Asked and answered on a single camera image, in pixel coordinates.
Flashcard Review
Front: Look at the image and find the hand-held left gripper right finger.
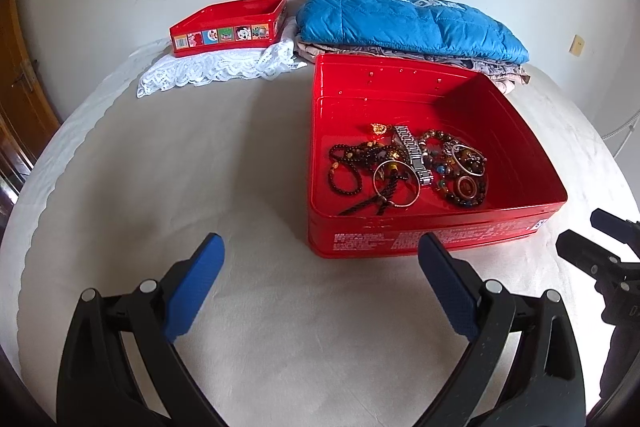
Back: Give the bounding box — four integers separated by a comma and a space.
412, 232, 587, 427

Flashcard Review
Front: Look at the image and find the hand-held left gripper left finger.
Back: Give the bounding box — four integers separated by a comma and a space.
56, 233, 226, 427

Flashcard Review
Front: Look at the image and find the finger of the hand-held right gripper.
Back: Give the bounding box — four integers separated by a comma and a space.
556, 230, 623, 284
590, 208, 640, 253

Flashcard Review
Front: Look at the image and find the amber oval pendant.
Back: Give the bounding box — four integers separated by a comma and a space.
456, 176, 482, 200

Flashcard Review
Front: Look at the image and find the multicoloured bead bracelet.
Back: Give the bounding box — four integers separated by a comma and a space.
419, 129, 490, 208

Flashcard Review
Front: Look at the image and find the thin silver bangle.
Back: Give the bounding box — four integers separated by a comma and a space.
451, 144, 489, 178

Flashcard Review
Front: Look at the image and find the large red tin box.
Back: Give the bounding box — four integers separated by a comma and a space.
306, 53, 569, 259

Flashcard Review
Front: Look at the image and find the thin gold bangle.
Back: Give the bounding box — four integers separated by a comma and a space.
373, 160, 422, 208

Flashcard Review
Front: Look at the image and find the silver metal wristwatch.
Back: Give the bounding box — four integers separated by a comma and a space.
392, 126, 435, 186

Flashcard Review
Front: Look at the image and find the dark bead necklace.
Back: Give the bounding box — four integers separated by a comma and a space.
327, 142, 407, 216

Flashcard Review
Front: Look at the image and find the beige printed folded garment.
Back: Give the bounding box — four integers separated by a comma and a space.
294, 34, 532, 95

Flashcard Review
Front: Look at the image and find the white lace cloth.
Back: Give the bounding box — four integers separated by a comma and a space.
136, 24, 308, 98

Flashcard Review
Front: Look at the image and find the red tin lid cartoon print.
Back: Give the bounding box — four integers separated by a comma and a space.
169, 0, 289, 59

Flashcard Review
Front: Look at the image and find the blue padded jacket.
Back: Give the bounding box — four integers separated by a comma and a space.
295, 0, 531, 64

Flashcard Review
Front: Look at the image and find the brown wooden door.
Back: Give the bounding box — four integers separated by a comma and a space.
0, 0, 62, 200

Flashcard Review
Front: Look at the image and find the white cable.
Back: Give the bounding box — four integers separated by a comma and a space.
600, 109, 640, 158

